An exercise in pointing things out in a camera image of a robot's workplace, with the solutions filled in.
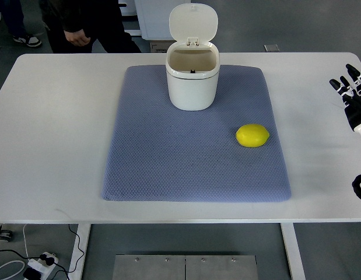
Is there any grey floor socket plate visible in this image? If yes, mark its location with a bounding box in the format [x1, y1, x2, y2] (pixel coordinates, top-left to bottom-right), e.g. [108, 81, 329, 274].
[264, 44, 280, 53]

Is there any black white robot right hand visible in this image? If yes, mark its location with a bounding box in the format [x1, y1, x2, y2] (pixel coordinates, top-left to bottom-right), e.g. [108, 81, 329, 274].
[329, 64, 361, 137]

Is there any white cable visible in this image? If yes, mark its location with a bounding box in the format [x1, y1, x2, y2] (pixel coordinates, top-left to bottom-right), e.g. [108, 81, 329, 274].
[0, 223, 31, 280]

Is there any white trash can with lid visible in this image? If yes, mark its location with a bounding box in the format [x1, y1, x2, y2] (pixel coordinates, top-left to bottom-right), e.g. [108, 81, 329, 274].
[166, 3, 220, 111]

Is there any white table leg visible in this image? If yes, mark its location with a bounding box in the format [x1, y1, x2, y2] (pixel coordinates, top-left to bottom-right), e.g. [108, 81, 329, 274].
[281, 223, 306, 280]
[68, 223, 92, 280]

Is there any person in dark clothes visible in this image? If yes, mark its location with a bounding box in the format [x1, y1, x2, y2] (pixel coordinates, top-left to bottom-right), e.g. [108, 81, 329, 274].
[39, 1, 141, 54]

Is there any cardboard box behind table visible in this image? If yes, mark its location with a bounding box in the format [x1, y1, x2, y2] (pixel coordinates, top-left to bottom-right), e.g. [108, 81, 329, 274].
[149, 40, 174, 53]

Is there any black power cable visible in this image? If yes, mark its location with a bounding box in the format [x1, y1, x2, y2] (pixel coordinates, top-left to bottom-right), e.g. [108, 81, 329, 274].
[39, 223, 85, 280]

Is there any black silver robot right arm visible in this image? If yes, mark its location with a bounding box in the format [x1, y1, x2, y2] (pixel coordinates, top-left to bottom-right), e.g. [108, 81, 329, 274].
[352, 174, 361, 200]

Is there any left white table leg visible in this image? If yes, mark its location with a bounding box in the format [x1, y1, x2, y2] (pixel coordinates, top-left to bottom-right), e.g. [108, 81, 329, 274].
[68, 223, 92, 280]

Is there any blue textured mat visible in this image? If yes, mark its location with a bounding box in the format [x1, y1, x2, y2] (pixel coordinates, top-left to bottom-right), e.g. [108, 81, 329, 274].
[101, 65, 291, 202]

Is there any white cabinet in background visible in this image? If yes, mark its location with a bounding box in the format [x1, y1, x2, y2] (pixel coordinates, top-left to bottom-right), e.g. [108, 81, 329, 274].
[118, 1, 191, 41]

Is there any yellow lemon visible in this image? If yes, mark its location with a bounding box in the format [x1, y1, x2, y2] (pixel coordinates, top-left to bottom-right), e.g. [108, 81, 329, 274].
[235, 124, 270, 148]

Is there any white power strip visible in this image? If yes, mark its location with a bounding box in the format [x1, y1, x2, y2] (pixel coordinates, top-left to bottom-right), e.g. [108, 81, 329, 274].
[23, 252, 58, 280]

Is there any grey metal floor plate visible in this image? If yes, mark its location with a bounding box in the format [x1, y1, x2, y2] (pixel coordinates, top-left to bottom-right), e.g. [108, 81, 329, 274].
[113, 254, 258, 279]

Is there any right white table leg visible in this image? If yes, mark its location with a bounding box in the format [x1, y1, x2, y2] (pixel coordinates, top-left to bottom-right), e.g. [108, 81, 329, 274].
[281, 223, 306, 280]

